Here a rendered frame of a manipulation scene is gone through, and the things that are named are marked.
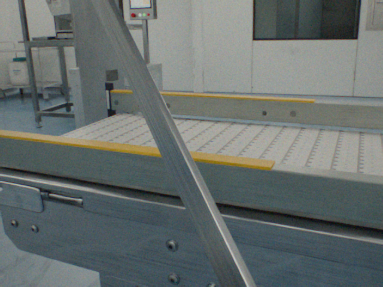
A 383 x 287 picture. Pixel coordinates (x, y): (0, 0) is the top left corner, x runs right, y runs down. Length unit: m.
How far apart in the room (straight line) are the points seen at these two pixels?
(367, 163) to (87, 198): 0.29
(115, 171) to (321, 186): 0.18
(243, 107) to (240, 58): 5.11
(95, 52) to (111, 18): 0.40
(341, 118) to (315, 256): 0.28
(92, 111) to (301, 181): 0.51
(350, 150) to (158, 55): 5.68
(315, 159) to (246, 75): 5.27
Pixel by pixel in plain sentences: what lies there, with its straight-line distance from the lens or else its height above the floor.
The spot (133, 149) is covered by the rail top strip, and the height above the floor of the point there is 0.98.
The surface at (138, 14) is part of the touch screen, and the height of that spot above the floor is 1.18.
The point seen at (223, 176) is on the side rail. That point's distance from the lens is 0.31.
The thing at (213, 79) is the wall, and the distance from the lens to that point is 5.82.
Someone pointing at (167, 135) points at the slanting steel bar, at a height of 1.02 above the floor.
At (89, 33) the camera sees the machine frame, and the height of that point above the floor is 1.07.
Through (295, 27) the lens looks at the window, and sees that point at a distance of 5.56.
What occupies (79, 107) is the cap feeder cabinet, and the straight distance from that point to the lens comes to 3.42.
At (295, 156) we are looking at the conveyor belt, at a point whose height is 0.94.
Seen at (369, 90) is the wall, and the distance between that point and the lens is 5.63.
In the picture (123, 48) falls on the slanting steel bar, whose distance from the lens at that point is 0.29.
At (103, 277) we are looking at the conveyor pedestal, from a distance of 0.51.
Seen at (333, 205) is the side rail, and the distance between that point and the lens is 0.30.
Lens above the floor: 1.08
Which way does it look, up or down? 17 degrees down
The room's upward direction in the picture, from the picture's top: 2 degrees counter-clockwise
